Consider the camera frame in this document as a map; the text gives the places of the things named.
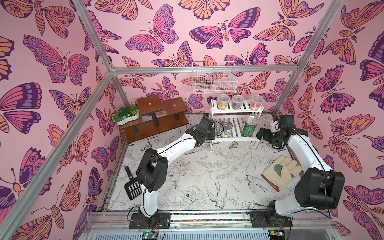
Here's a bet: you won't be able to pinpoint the seed jar with red seeds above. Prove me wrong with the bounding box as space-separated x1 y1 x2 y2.
250 95 264 111

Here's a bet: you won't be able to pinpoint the white wire basket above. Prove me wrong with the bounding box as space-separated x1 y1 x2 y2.
191 63 238 94

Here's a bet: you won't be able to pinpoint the front aluminium rail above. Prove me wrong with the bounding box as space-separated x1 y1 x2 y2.
80 210 343 240

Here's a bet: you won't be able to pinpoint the silver tin can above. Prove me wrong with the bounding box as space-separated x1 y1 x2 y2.
220 121 233 138

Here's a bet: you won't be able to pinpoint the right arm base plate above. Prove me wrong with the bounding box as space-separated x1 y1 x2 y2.
248 211 293 228

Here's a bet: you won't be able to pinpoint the green plant in white pot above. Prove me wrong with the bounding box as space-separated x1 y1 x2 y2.
112 106 140 126

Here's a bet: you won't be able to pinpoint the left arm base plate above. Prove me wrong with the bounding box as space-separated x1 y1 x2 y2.
129 213 171 230

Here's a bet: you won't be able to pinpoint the seed jar with yellow seeds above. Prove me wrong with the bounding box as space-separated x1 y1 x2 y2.
217 94 231 110

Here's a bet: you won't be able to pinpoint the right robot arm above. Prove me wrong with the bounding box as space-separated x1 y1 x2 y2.
256 115 345 218

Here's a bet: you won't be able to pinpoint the beige work glove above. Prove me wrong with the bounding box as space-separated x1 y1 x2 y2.
262 156 303 192

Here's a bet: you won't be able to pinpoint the seed jar with dark seeds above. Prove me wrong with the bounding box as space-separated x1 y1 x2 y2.
232 95 245 110

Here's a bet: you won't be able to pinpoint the green watermelon can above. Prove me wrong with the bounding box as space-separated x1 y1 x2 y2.
241 116 258 137

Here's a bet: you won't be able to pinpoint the aluminium frame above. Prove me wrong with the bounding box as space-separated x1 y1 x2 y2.
0 0 346 240

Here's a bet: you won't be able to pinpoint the white slatted two-tier shelf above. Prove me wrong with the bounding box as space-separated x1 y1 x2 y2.
210 99 264 152

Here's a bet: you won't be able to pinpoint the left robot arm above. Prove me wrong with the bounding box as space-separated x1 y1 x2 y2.
136 115 216 218

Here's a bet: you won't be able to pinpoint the brown wooden stepped stand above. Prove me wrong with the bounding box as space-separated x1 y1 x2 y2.
119 96 189 144

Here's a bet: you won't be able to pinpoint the black slotted scoop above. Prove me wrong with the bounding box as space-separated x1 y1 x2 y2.
124 166 142 201

